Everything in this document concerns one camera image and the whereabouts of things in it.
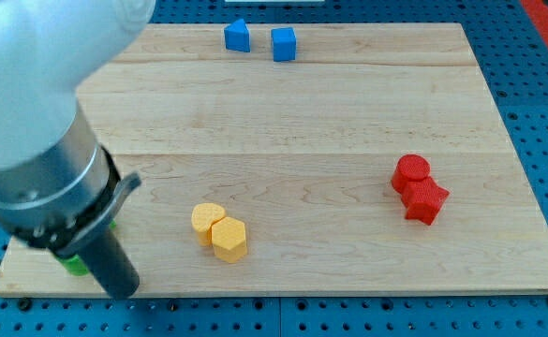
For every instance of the red cylinder block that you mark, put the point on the red cylinder block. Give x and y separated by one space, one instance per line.
409 168

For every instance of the blue triangle block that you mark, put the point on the blue triangle block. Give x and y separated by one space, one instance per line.
237 36

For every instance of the green block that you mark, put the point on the green block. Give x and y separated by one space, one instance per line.
73 265

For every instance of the red star block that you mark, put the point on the red star block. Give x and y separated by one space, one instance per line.
423 200

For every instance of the wooden board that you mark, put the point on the wooden board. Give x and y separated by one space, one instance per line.
303 153

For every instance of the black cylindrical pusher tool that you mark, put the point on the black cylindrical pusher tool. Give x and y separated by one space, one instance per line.
121 280

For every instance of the yellow hexagon block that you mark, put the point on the yellow hexagon block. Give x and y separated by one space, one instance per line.
229 239

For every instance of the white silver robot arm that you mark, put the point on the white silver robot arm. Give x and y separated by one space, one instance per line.
59 187

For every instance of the blue cube block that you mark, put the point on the blue cube block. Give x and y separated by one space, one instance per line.
284 44

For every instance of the yellow heart block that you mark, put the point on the yellow heart block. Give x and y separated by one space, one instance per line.
203 217

